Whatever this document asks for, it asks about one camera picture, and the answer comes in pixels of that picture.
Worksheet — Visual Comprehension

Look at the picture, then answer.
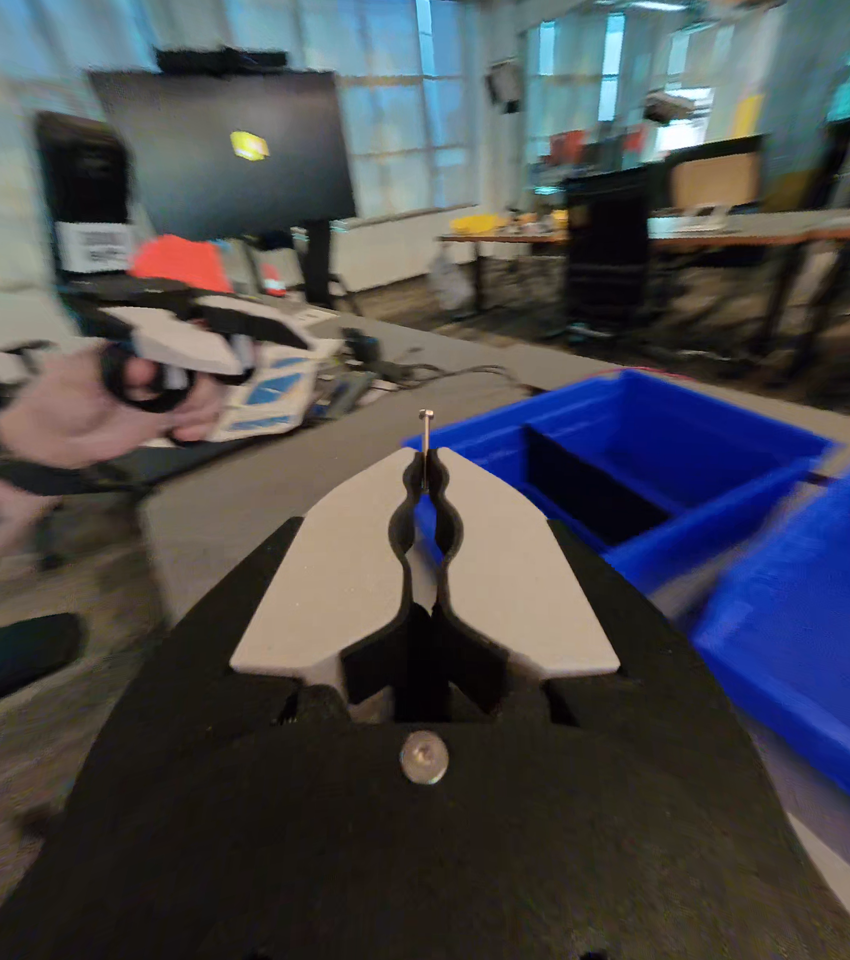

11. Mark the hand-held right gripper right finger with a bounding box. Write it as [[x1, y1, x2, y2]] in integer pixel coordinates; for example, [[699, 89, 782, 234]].
[[434, 447, 621, 681]]

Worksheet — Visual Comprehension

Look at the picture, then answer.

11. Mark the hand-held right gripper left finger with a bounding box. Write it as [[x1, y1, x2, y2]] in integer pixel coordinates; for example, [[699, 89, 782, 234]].
[[230, 447, 420, 684]]

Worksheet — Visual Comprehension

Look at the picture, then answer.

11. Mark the black wristwatch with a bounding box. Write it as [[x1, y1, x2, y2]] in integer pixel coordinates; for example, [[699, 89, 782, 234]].
[[0, 418, 97, 498]]

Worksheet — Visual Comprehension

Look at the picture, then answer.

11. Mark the dark grey pad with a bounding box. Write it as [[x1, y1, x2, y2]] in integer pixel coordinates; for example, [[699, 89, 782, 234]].
[[311, 369, 378, 415]]

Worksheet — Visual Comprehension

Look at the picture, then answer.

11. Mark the person's left hand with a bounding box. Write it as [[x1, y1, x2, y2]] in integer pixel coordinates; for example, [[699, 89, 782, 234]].
[[0, 343, 229, 472]]

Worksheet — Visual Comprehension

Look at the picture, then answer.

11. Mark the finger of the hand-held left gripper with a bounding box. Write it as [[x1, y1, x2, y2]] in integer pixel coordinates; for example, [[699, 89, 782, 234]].
[[192, 294, 318, 352], [119, 303, 257, 385]]

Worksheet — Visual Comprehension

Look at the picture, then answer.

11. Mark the black cable bundle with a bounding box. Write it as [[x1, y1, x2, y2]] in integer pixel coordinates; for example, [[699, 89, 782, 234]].
[[371, 358, 532, 393]]

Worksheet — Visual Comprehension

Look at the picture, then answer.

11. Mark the black studio light panel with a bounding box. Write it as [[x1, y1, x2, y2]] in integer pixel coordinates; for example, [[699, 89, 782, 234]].
[[487, 62, 525, 115], [644, 88, 697, 123]]

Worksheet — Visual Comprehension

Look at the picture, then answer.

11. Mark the black bin divider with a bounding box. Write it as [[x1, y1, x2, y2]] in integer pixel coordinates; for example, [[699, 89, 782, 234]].
[[524, 426, 671, 546]]

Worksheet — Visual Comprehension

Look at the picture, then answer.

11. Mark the red bag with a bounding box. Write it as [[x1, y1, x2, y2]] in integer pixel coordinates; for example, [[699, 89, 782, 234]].
[[127, 233, 236, 295]]

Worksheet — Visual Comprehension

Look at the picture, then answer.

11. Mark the printed leaflet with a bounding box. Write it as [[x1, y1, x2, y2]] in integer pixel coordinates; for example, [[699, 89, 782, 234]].
[[209, 298, 345, 445]]

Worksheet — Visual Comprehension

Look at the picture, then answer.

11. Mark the white printed sign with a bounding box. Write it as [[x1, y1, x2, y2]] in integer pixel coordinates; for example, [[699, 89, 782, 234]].
[[427, 246, 472, 314]]

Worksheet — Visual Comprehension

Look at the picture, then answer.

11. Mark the wooden desk with black legs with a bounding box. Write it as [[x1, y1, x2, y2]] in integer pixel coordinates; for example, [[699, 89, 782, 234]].
[[438, 223, 570, 318], [648, 212, 850, 378]]

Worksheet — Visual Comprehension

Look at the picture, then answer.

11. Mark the black panel with tan insert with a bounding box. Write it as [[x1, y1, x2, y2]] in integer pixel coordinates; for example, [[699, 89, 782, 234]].
[[667, 137, 765, 213]]

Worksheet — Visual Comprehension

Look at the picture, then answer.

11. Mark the black video bar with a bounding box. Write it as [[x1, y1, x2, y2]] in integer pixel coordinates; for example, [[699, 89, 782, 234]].
[[153, 45, 292, 76]]

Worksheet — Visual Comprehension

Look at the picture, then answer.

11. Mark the black high-back chair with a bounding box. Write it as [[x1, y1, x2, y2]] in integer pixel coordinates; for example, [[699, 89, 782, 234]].
[[562, 167, 652, 333]]

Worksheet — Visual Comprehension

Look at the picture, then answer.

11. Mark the blue storage bin with divider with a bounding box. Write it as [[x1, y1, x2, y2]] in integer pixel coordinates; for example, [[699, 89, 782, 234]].
[[401, 367, 840, 595]]

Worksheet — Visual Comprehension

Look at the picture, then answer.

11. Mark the blue plastic storage bin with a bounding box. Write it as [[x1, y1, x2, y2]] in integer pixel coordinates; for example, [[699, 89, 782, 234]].
[[693, 426, 850, 835]]

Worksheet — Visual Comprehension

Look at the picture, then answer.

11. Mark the black monitor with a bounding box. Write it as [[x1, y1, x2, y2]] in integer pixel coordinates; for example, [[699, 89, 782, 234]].
[[86, 66, 358, 310]]

